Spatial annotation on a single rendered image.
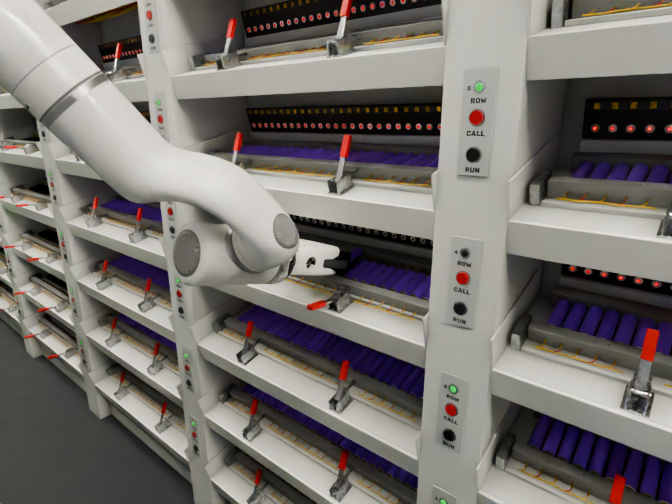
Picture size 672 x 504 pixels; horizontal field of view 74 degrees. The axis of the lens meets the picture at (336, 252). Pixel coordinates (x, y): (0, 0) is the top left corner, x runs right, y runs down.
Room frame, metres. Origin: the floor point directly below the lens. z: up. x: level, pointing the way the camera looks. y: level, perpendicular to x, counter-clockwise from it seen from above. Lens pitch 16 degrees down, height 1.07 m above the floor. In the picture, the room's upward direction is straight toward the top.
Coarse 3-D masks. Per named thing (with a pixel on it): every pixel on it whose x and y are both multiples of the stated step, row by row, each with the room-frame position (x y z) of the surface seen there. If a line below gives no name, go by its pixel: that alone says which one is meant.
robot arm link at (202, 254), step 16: (192, 224) 0.56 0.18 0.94; (208, 224) 0.57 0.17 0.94; (224, 224) 0.58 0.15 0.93; (176, 240) 0.57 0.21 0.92; (192, 240) 0.54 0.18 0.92; (208, 240) 0.53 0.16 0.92; (224, 240) 0.55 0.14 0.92; (176, 256) 0.56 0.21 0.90; (192, 256) 0.54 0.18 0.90; (208, 256) 0.53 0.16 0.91; (224, 256) 0.54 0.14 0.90; (176, 272) 0.55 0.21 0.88; (192, 272) 0.53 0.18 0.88; (208, 272) 0.53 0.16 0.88; (224, 272) 0.54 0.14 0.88; (240, 272) 0.55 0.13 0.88; (256, 272) 0.56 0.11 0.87; (272, 272) 0.61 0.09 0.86
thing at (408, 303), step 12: (300, 276) 0.81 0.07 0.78; (312, 276) 0.78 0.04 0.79; (324, 276) 0.77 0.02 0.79; (336, 276) 0.76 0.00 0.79; (312, 288) 0.76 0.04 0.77; (324, 288) 0.75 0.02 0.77; (336, 288) 0.75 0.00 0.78; (360, 288) 0.71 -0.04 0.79; (372, 288) 0.71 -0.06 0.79; (372, 300) 0.69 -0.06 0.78; (384, 300) 0.68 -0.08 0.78; (396, 300) 0.67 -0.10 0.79; (408, 300) 0.66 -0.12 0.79; (420, 300) 0.65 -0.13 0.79; (420, 312) 0.64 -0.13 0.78
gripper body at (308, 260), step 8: (304, 240) 0.74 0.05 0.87; (304, 248) 0.66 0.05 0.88; (312, 248) 0.67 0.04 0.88; (320, 248) 0.68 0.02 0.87; (328, 248) 0.69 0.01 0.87; (336, 248) 0.71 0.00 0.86; (296, 256) 0.65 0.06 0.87; (304, 256) 0.65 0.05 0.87; (312, 256) 0.66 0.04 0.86; (320, 256) 0.67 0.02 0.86; (328, 256) 0.69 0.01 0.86; (336, 256) 0.70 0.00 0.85; (296, 264) 0.64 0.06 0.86; (304, 264) 0.65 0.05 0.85; (312, 264) 0.67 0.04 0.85; (320, 264) 0.67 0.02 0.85; (288, 272) 0.64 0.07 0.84; (296, 272) 0.64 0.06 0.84; (304, 272) 0.65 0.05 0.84; (312, 272) 0.66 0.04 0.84; (320, 272) 0.67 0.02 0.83; (328, 272) 0.69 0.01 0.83
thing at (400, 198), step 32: (256, 128) 1.07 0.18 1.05; (288, 128) 1.00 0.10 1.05; (320, 128) 0.94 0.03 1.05; (352, 128) 0.88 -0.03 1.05; (384, 128) 0.84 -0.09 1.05; (416, 128) 0.80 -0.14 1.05; (256, 160) 0.90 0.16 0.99; (288, 160) 0.85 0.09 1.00; (320, 160) 0.81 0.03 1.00; (352, 160) 0.80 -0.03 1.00; (384, 160) 0.77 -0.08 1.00; (416, 160) 0.74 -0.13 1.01; (288, 192) 0.75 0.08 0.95; (320, 192) 0.72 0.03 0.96; (352, 192) 0.69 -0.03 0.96; (384, 192) 0.67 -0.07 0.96; (416, 192) 0.65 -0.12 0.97; (352, 224) 0.68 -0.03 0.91; (384, 224) 0.64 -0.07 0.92; (416, 224) 0.60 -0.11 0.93
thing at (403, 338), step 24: (360, 240) 0.87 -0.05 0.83; (384, 240) 0.84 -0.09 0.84; (216, 288) 0.92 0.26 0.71; (240, 288) 0.85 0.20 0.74; (264, 288) 0.81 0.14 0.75; (288, 288) 0.79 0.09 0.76; (288, 312) 0.77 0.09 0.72; (312, 312) 0.72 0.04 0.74; (336, 312) 0.69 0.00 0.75; (360, 312) 0.68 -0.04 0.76; (384, 312) 0.67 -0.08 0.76; (360, 336) 0.66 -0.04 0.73; (384, 336) 0.62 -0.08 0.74; (408, 336) 0.61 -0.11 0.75; (408, 360) 0.61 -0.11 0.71
